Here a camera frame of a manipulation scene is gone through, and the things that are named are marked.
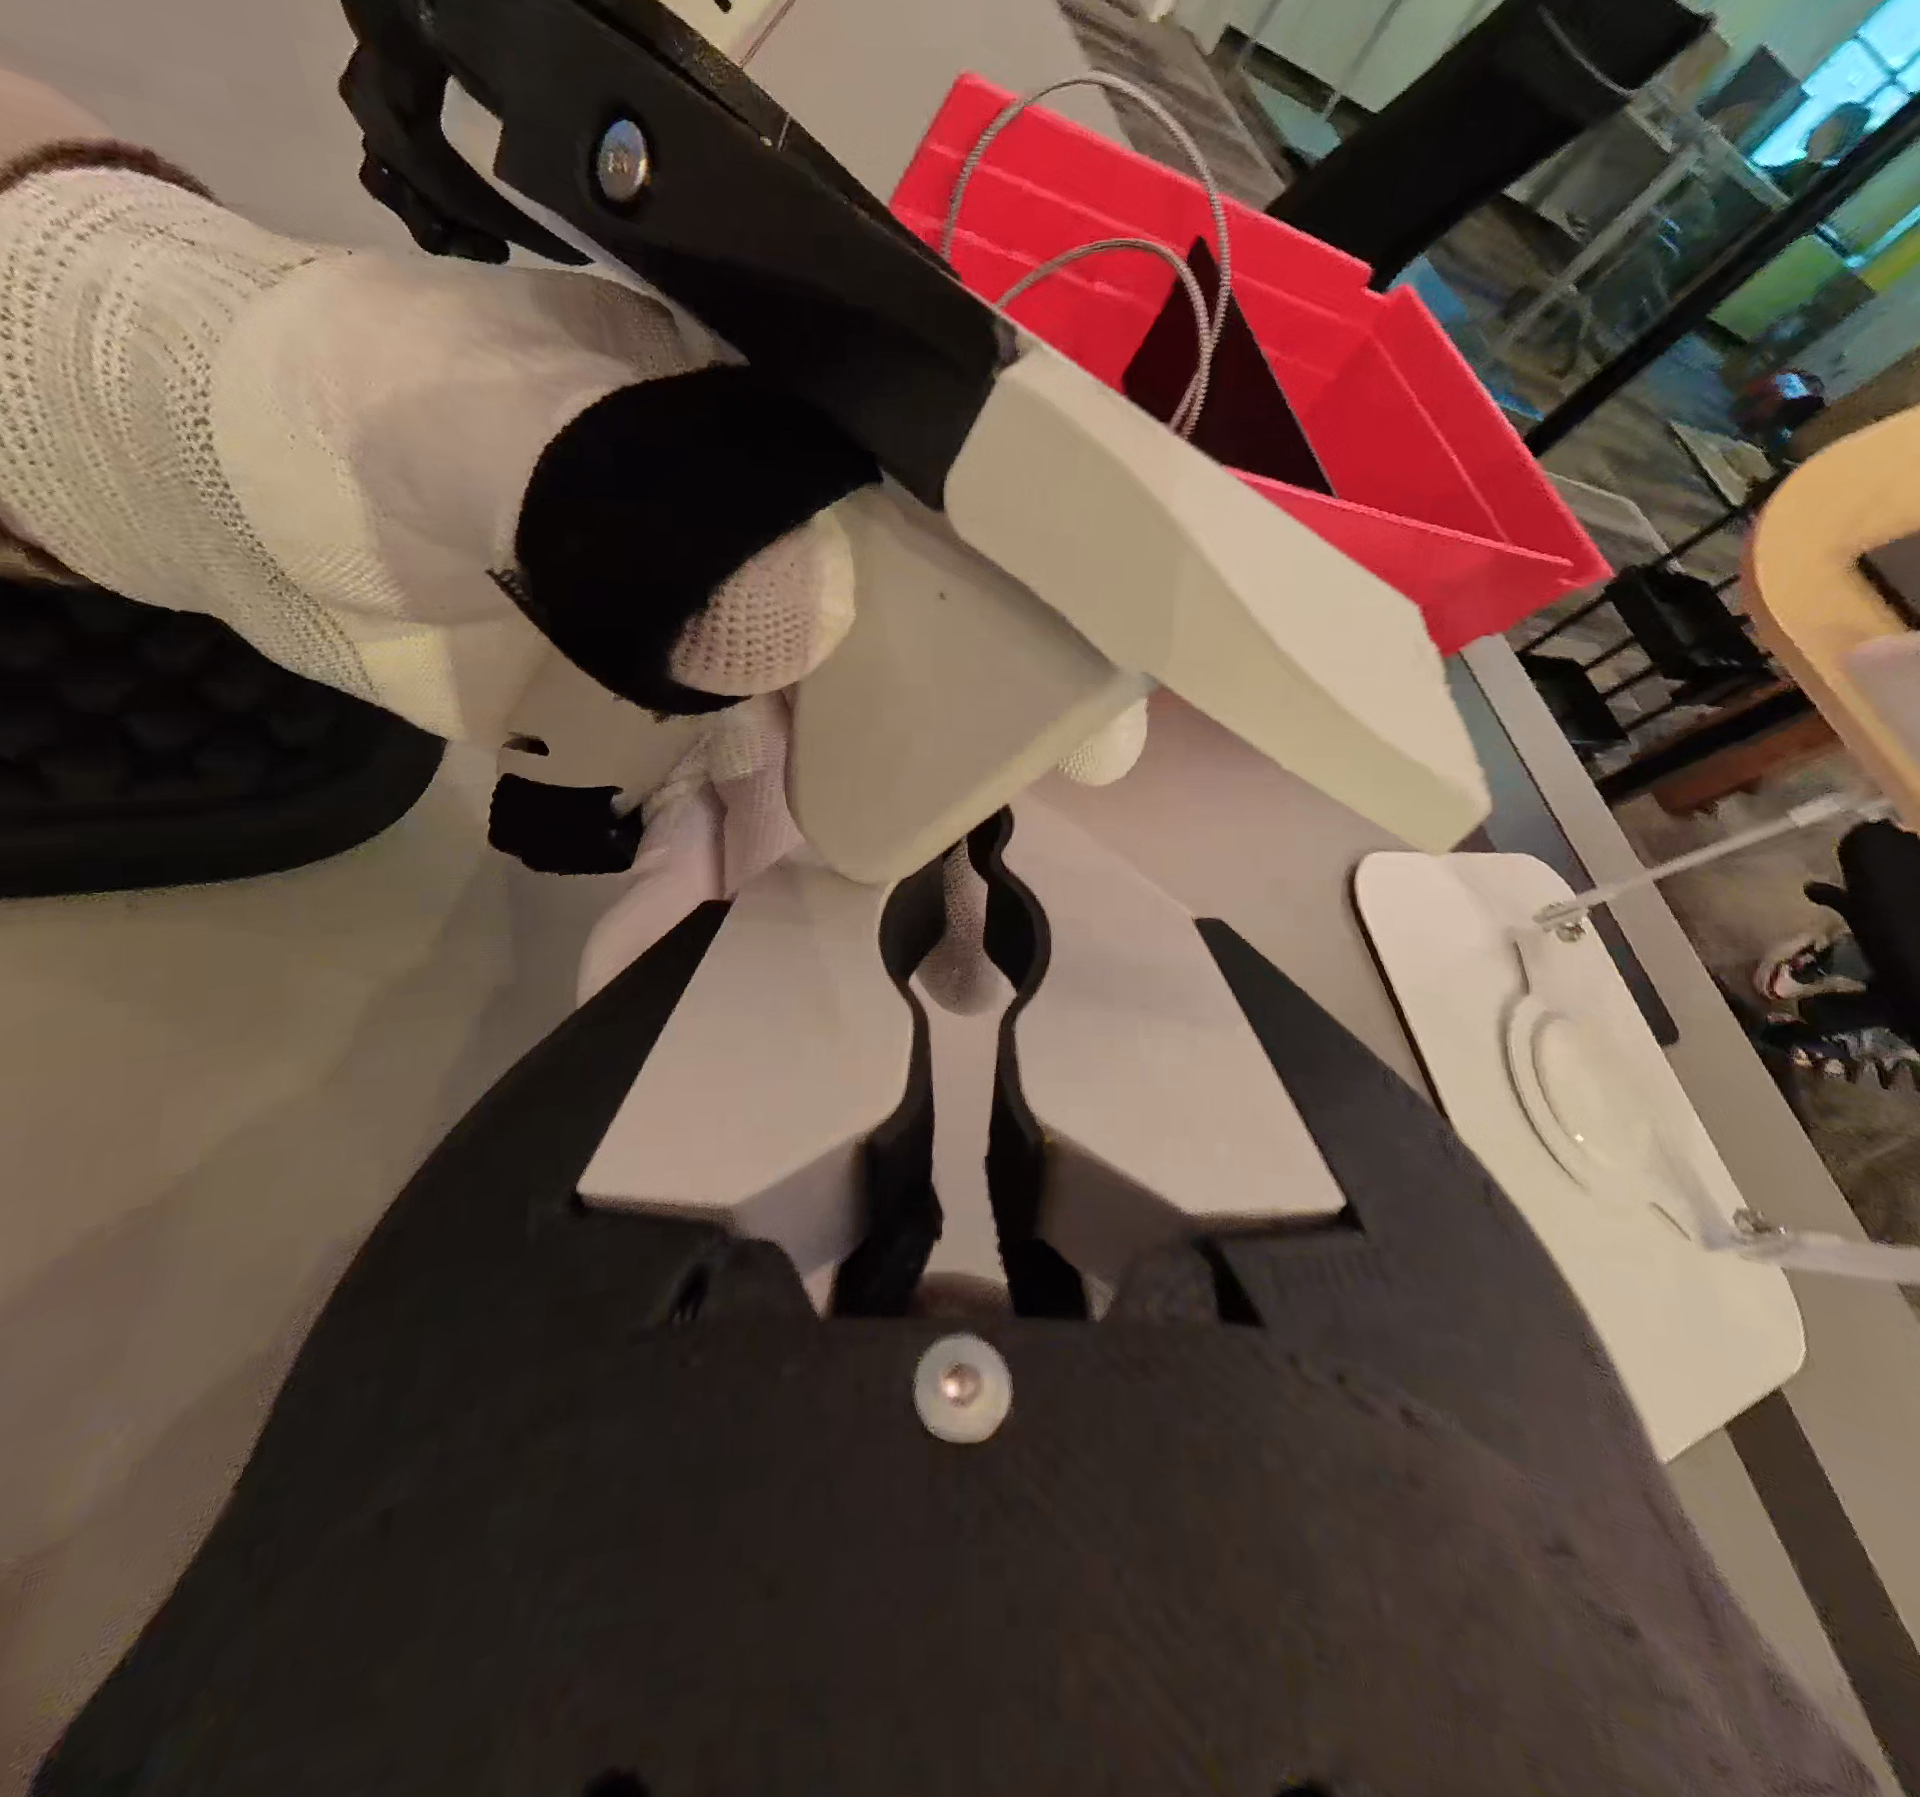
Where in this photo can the white stand base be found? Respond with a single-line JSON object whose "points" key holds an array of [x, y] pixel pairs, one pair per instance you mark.
{"points": [[1440, 955]]}

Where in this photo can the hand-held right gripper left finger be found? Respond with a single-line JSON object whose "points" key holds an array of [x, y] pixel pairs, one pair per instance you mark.
{"points": [[735, 1077]]}

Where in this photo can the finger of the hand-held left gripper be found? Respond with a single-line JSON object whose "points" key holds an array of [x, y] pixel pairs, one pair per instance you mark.
{"points": [[1200, 582]]}

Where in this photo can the black office chair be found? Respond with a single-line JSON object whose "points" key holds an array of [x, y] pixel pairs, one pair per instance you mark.
{"points": [[1500, 101]]}

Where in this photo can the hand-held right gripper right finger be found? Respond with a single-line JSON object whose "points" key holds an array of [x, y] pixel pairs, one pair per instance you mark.
{"points": [[1169, 1077]]}

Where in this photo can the red plastic bin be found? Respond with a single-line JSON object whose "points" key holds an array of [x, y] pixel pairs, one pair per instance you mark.
{"points": [[1426, 476]]}

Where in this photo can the black bin divider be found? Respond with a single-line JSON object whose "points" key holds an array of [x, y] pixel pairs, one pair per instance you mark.
{"points": [[1244, 386]]}

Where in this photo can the person's left hand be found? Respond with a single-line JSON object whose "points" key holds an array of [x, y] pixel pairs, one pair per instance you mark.
{"points": [[299, 446]]}

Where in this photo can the black textured pad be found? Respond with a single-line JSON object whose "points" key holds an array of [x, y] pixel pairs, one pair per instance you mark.
{"points": [[178, 776]]}

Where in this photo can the person's left forearm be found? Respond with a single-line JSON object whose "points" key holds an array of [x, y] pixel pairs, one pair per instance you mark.
{"points": [[74, 116]]}

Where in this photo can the metal stand bracket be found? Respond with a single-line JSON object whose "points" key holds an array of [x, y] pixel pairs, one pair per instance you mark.
{"points": [[1800, 1245], [1566, 923]]}

